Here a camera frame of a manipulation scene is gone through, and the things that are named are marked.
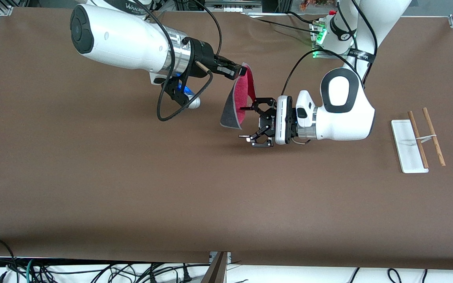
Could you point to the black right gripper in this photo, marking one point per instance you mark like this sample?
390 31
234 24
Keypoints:
202 54

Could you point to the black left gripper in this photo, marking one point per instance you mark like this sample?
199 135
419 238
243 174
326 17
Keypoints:
267 120

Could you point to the pink and grey towel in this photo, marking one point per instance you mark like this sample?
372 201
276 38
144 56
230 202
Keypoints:
232 114

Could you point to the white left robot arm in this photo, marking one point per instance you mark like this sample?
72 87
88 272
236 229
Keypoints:
344 118

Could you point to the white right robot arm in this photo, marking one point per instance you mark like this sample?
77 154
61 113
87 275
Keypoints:
124 39

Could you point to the white rack with wooden bars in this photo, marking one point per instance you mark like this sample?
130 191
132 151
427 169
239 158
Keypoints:
407 145

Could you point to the white power strip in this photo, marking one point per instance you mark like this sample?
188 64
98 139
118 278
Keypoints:
232 6

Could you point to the brown table cover sheet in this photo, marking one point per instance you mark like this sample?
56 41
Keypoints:
226 177

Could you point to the orange background object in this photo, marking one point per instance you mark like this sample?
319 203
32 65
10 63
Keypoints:
315 4

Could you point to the brown table leg beam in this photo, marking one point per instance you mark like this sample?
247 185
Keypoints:
214 273

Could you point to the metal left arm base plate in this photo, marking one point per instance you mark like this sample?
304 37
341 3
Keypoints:
319 53

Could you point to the metal table frame bracket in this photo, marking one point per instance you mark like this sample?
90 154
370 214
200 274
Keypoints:
226 257

